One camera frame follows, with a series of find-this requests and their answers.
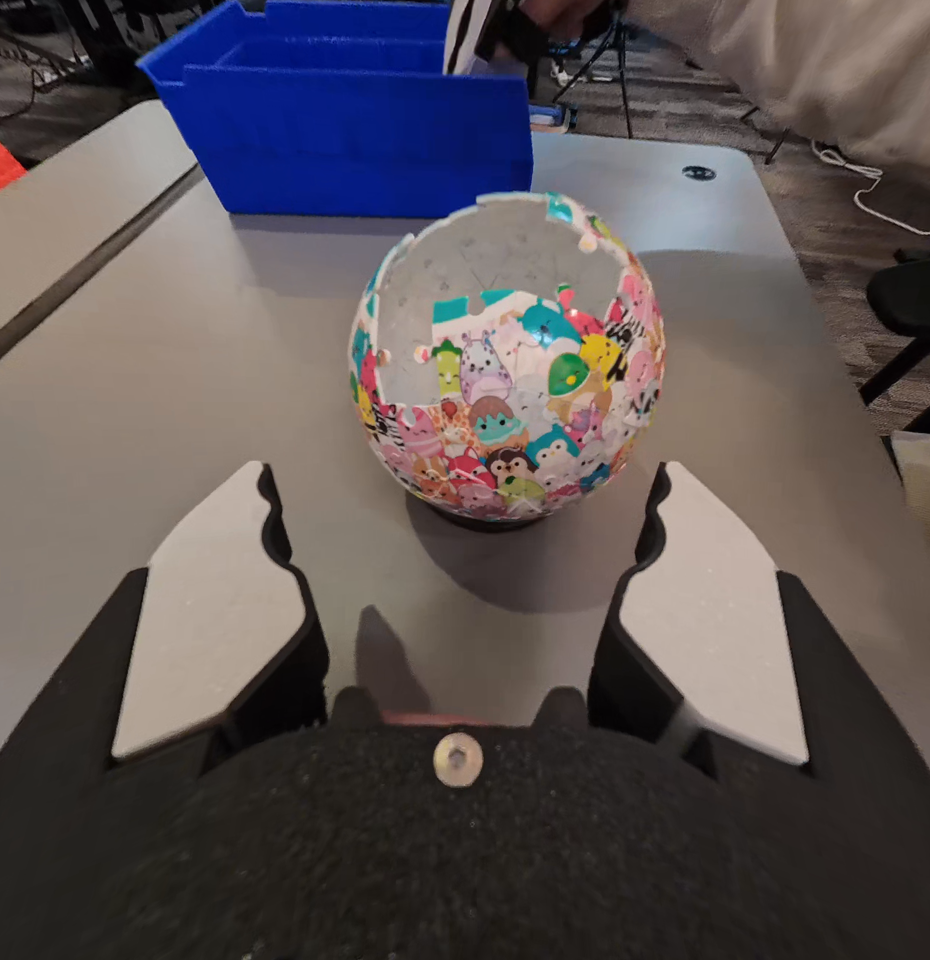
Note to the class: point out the person's right hand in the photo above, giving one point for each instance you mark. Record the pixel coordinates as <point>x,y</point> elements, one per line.
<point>570,9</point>

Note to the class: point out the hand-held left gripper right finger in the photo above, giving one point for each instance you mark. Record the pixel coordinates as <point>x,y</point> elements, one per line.
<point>712,622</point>

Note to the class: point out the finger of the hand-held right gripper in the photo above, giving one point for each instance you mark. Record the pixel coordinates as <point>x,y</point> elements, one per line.
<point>465,37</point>

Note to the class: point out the black office chair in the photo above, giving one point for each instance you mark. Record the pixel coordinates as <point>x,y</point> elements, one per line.
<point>907,300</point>

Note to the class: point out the blue plastic bin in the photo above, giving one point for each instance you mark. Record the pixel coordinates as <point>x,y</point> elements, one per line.
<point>345,135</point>

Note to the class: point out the person's right forearm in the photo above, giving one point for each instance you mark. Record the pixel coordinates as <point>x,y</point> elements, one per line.
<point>809,67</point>

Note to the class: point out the person's cream sweatshirt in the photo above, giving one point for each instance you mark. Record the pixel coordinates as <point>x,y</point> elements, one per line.
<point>922,495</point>

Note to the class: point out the black ball stand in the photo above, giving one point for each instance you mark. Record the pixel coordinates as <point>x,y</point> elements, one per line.
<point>480,523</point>

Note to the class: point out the colourful puzzle ball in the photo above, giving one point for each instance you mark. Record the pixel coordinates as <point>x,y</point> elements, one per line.
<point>525,420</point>

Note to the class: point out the black table grommet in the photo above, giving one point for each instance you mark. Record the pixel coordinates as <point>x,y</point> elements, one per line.
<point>698,173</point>

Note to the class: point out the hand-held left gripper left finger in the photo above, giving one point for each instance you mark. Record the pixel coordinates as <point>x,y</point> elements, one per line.
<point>210,622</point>

